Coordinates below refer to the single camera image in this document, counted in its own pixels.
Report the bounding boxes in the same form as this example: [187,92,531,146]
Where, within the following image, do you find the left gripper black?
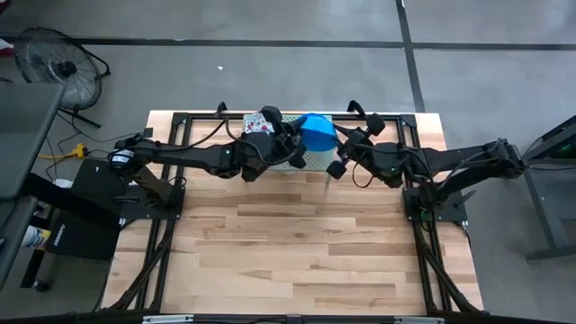
[260,104,308,170]

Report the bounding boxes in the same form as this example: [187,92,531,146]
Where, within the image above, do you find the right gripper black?
[327,112,387,180]

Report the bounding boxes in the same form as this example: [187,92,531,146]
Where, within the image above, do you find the blue plastic mini bowl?
[297,112,339,153]

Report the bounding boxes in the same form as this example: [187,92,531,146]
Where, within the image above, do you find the red bowl floral inside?
[244,112,275,135]

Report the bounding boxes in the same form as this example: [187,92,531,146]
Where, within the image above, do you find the green perforated metal rack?
[242,112,337,185]

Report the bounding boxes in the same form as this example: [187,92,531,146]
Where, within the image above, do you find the black flat control box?
[70,157,128,212]

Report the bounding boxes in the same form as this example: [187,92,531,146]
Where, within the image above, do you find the dark grey metal cart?
[496,114,576,262]

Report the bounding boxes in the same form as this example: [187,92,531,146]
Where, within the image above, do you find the yellow power plug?
[38,142,90,161]

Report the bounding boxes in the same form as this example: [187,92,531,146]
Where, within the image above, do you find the black case white print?
[44,211,122,262]

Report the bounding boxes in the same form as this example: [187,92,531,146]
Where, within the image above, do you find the black floor fan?
[13,26,112,130]

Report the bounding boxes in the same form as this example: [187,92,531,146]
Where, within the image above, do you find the grey side table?
[0,83,64,289]

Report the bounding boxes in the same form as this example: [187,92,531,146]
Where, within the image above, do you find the white labelled bottle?
[20,224,51,251]

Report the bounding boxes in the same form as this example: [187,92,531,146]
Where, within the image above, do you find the black aluminium table frame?
[102,110,485,316]

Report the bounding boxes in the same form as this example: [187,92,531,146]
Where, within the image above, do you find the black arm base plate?
[119,186,185,221]
[402,186,469,225]

